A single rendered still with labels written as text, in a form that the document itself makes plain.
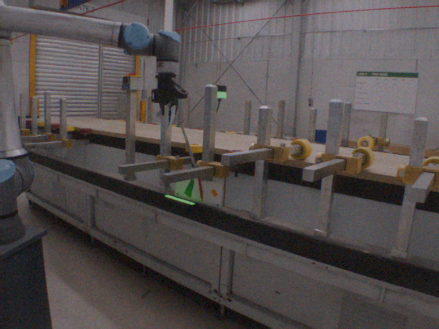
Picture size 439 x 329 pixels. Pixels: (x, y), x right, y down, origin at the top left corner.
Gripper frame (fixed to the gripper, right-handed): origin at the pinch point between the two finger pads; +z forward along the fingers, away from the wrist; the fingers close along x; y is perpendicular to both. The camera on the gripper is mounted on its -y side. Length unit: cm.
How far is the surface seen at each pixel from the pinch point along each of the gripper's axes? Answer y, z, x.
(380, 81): 78, -88, -721
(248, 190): -22.3, 28.0, -28.0
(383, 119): -58, -7, -115
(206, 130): -15.1, 1.6, -6.2
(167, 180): -20.3, 16.9, 18.8
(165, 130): 8.4, 3.6, -6.2
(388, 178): -80, 12, -26
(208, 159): -16.7, 12.7, -6.3
